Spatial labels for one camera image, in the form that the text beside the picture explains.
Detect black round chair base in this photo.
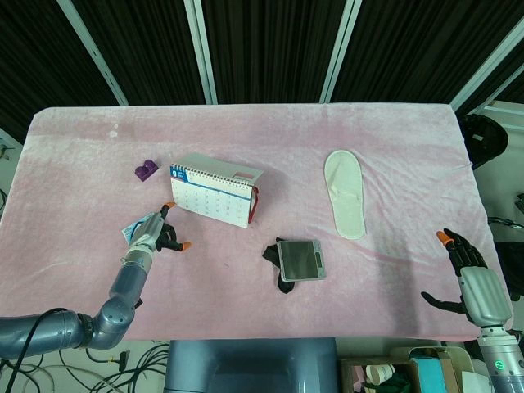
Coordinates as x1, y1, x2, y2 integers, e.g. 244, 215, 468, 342
460, 114, 509, 169

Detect floor cable bundle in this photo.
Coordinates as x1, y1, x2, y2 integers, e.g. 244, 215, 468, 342
0, 339, 171, 393

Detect silver digital scale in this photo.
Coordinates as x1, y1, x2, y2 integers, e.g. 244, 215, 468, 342
276, 240, 328, 282

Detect white paper cup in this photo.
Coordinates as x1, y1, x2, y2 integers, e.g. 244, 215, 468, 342
365, 364, 396, 384

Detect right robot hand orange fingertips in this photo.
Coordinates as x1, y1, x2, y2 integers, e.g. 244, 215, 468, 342
421, 228, 515, 329

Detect teal box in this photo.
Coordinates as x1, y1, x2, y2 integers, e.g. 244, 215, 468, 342
409, 347, 452, 393

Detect red desk calendar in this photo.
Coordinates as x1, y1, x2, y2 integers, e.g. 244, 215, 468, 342
169, 152, 265, 230

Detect white frame post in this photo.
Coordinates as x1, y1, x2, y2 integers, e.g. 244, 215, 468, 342
318, 0, 364, 104
56, 0, 129, 106
448, 0, 524, 112
183, 0, 219, 105

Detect purple plastic block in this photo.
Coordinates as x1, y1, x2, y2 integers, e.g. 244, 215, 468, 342
134, 160, 160, 183

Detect white disposable slipper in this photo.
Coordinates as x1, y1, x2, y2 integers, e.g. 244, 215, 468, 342
323, 149, 368, 241

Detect pink plush table cloth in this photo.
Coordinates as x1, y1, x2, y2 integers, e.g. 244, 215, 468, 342
0, 102, 508, 343

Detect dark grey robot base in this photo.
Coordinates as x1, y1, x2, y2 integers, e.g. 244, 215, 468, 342
165, 337, 340, 393

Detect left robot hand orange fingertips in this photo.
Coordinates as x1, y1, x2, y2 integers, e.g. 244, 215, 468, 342
124, 201, 192, 263

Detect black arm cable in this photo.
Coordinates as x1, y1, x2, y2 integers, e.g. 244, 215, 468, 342
0, 307, 70, 372

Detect brown cardboard box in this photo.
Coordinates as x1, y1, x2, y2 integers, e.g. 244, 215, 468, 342
339, 346, 477, 393

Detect black sock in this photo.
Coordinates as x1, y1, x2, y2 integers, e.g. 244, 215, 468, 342
262, 237, 296, 294

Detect blue white soap box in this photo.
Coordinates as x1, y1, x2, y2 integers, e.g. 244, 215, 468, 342
121, 218, 149, 246

